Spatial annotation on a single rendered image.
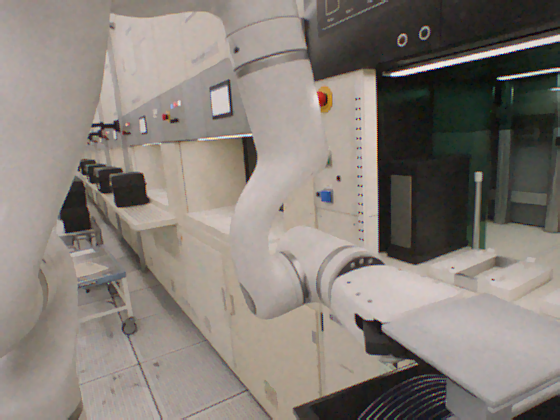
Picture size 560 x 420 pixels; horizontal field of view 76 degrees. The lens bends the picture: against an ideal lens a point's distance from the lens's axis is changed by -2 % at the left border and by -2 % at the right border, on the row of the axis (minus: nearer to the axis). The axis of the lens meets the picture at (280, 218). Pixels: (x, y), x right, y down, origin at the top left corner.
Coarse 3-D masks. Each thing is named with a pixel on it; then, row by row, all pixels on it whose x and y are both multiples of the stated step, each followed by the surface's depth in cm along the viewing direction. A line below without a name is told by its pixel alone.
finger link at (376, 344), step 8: (368, 320) 33; (376, 320) 33; (368, 328) 32; (376, 328) 32; (368, 336) 30; (376, 336) 30; (384, 336) 30; (368, 344) 30; (376, 344) 29; (384, 344) 29; (392, 344) 29; (368, 352) 30; (376, 352) 30; (384, 352) 30; (392, 352) 29; (400, 352) 29
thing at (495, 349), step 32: (416, 320) 29; (448, 320) 29; (480, 320) 29; (512, 320) 28; (544, 320) 28; (416, 352) 26; (448, 352) 25; (480, 352) 25; (512, 352) 24; (544, 352) 24; (384, 384) 38; (448, 384) 29; (480, 384) 22; (512, 384) 21; (544, 384) 22; (320, 416) 35; (352, 416) 37; (480, 416) 27; (512, 416) 29; (544, 416) 34
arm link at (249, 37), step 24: (120, 0) 41; (144, 0) 42; (168, 0) 41; (192, 0) 39; (216, 0) 38; (240, 0) 37; (264, 0) 37; (288, 0) 39; (240, 24) 38; (264, 24) 38; (288, 24) 39; (240, 48) 39; (264, 48) 38; (288, 48) 39
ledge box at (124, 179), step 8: (112, 176) 284; (120, 176) 286; (128, 176) 288; (136, 176) 291; (112, 184) 285; (120, 184) 286; (128, 184) 289; (136, 184) 291; (144, 184) 294; (112, 192) 299; (120, 192) 287; (128, 192) 290; (136, 192) 293; (144, 192) 296; (120, 200) 288; (128, 200) 291; (136, 200) 294; (144, 200) 297
